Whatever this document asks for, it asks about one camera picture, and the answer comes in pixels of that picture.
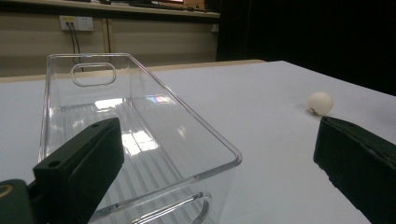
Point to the clear plastic container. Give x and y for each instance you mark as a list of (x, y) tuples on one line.
[(186, 137)]

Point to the long wooden counter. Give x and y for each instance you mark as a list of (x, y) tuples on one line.
[(155, 40)]

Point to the white wall socket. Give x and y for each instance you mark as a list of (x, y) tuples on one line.
[(82, 23)]

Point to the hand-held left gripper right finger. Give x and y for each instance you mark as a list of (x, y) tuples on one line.
[(358, 161)]

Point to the brown box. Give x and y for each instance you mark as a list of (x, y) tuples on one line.
[(194, 3)]

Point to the black curtain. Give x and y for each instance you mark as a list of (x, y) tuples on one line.
[(311, 31)]

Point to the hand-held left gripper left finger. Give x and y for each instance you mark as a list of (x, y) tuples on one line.
[(81, 161)]

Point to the small white wall box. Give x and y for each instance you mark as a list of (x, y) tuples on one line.
[(215, 28)]

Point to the black keyboard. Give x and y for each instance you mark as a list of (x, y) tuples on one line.
[(155, 5)]

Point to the white ball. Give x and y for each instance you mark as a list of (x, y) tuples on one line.
[(320, 102)]

